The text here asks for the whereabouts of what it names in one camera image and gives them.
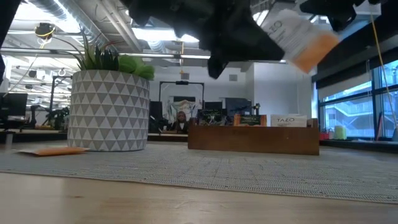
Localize black background station frame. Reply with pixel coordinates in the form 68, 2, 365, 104
159, 80, 205, 110

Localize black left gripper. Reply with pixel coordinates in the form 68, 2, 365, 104
124, 0, 286, 80

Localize black window frame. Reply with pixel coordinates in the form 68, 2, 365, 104
317, 58, 398, 141

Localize black computer monitor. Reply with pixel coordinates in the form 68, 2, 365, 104
0, 92, 29, 121

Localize grey woven placemat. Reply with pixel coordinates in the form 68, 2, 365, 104
0, 141, 398, 205

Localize long ceiling tube light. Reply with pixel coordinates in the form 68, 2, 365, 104
0, 47, 212, 60

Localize black background robot arms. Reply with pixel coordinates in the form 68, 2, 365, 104
29, 104, 71, 130

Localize white patterned cloth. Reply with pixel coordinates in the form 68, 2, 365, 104
166, 99, 201, 124

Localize yellow green cup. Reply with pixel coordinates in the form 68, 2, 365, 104
335, 124, 347, 141

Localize person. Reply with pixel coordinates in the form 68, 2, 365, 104
172, 110, 190, 134

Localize wooden tea organizer box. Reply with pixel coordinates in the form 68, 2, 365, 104
187, 117, 320, 156

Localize black upright panel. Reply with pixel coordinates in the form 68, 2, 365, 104
149, 100, 163, 133
204, 101, 223, 111

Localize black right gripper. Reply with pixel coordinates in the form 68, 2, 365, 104
300, 0, 383, 32

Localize dark foil tea packet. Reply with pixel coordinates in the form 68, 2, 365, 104
197, 108, 225, 126

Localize dark grey monitor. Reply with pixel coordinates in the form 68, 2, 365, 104
225, 97, 252, 116

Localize black stand frame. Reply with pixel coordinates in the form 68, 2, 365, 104
49, 75, 74, 125

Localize succulent in white patterned pot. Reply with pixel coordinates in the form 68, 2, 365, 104
51, 29, 156, 152

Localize black ceiling device yellow cable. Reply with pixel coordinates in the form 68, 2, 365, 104
33, 22, 57, 40

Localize white orange tea packet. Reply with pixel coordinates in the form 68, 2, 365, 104
260, 8, 340, 75
14, 146, 90, 157
270, 114, 308, 128

